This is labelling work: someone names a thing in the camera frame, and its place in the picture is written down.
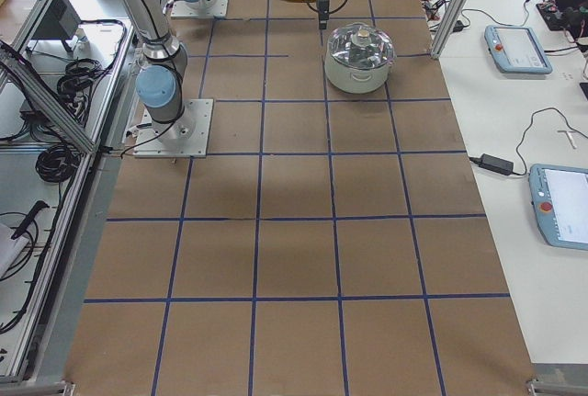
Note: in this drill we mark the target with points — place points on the aluminium frame rail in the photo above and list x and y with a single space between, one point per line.
21 73

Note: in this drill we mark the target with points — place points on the aluminium frame post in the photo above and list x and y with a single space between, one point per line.
445 29

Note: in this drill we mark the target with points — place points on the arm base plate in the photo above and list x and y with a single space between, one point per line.
199 9
188 137

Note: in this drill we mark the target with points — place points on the glass pot lid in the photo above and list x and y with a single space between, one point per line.
361 46

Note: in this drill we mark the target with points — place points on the brown paper table mat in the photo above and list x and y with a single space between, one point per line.
328 244

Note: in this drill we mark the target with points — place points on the blue teach pendant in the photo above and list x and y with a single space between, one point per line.
559 199
516 51

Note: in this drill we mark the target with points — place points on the far blue teach pendant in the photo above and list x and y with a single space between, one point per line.
516 51

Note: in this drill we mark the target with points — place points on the near blue teach pendant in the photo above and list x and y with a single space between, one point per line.
559 199

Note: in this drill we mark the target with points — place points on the white cooking pot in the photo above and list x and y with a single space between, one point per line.
354 81

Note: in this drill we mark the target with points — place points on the black power adapter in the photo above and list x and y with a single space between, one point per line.
496 164

